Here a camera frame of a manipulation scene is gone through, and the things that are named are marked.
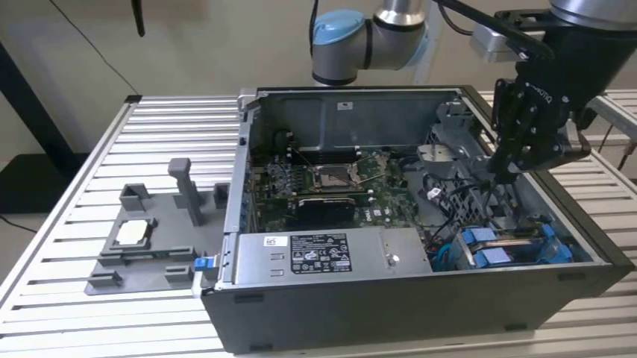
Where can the grey metal disk bay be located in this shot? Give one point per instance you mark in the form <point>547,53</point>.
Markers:
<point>448,156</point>

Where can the green motherboard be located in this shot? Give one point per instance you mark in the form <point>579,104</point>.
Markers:
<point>398,201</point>

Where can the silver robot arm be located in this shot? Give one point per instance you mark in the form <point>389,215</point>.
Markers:
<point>349,48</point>

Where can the black hanging antenna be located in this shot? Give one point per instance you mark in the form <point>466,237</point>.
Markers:
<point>139,18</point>

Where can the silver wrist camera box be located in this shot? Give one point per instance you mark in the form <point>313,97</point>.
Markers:
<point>491,43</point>

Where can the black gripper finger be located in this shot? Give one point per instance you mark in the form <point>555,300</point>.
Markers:
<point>557,153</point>
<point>517,127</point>

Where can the blue case latch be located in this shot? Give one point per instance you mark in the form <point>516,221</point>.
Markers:
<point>202,264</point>

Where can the black open PC case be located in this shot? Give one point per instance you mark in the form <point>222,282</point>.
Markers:
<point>373,317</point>

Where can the grey parts rack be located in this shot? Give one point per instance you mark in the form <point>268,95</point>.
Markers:
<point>165,238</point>

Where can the CPU socket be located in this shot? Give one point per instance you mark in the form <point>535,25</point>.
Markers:
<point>330,177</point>

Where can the black RAM slot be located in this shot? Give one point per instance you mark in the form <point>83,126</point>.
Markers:
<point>324,151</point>
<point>329,160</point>
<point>361,191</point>

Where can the silver power supply unit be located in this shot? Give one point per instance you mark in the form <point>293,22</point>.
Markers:
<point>324,257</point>

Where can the black graphics card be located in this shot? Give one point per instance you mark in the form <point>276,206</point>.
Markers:
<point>324,212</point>

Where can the silver CPU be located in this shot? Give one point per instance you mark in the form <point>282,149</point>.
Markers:
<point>134,232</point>

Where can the black monitor stand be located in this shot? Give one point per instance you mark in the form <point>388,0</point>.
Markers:
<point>35,179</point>

